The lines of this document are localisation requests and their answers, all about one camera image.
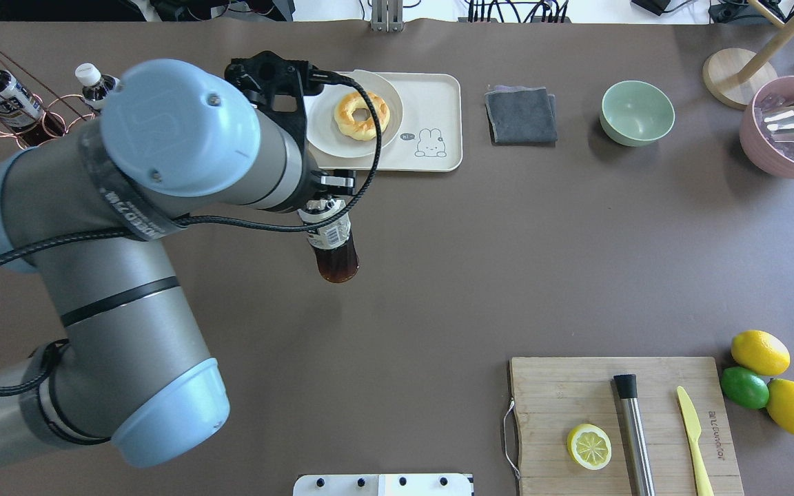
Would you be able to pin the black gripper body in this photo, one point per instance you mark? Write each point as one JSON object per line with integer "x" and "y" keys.
{"x": 316, "y": 183}

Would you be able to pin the tea bottle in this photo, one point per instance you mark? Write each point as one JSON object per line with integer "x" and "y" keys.
{"x": 333, "y": 244}
{"x": 95, "y": 86}
{"x": 23, "y": 114}

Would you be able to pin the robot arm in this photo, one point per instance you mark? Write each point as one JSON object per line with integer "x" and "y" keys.
{"x": 88, "y": 211}

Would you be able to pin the beige tray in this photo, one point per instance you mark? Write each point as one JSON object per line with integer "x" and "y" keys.
{"x": 429, "y": 138}

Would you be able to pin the donut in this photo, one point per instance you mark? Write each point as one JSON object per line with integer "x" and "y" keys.
{"x": 348, "y": 125}

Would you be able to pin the white plate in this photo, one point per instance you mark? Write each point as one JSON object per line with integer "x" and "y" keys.
{"x": 323, "y": 132}

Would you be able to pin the grey folded cloth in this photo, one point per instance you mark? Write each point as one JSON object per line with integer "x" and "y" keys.
{"x": 521, "y": 115}

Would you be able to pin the wooden cutting board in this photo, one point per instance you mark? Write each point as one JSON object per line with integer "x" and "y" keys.
{"x": 554, "y": 395}

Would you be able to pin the green bowl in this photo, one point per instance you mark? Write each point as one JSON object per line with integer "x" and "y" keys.
{"x": 636, "y": 113}

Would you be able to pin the steel muddler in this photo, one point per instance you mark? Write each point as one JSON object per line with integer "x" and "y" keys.
{"x": 626, "y": 386}

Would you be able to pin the half lemon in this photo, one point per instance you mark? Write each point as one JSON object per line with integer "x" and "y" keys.
{"x": 589, "y": 446}

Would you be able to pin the yellow plastic knife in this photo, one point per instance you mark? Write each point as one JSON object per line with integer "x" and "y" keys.
{"x": 693, "y": 429}

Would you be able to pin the green lime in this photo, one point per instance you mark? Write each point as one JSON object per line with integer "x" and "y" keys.
{"x": 744, "y": 387}

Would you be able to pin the pink bowl with ice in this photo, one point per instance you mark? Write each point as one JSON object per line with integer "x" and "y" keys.
{"x": 770, "y": 157}

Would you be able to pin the camera mount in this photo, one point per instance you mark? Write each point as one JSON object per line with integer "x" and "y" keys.
{"x": 266, "y": 75}

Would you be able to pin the aluminium frame post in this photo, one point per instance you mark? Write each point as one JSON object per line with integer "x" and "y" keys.
{"x": 387, "y": 15}

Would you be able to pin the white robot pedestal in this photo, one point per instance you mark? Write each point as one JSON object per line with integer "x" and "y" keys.
{"x": 419, "y": 483}

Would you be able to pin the copper wire bottle rack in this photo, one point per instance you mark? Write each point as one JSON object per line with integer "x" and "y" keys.
{"x": 68, "y": 108}

